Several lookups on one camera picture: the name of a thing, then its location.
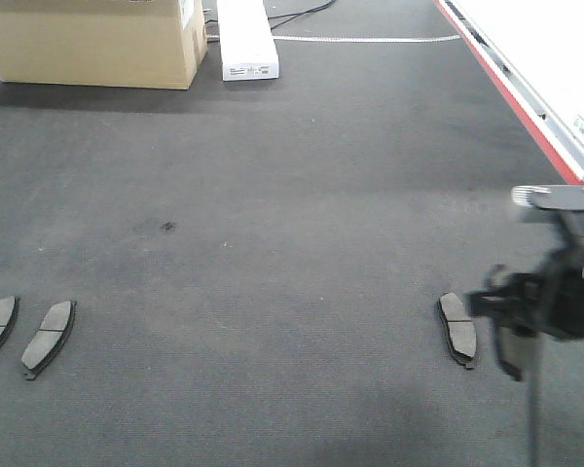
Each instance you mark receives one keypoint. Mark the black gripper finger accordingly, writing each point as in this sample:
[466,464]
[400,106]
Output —
[509,299]
[540,204]

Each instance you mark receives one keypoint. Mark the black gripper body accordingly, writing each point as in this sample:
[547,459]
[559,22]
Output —
[559,310]

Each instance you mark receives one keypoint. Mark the long white carton box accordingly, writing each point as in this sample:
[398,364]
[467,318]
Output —
[247,47]

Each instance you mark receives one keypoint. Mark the large cardboard box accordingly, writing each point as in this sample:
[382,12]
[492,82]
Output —
[127,44]

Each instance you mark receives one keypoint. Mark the white conveyor side rail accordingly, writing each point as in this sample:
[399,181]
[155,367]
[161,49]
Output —
[533,51]

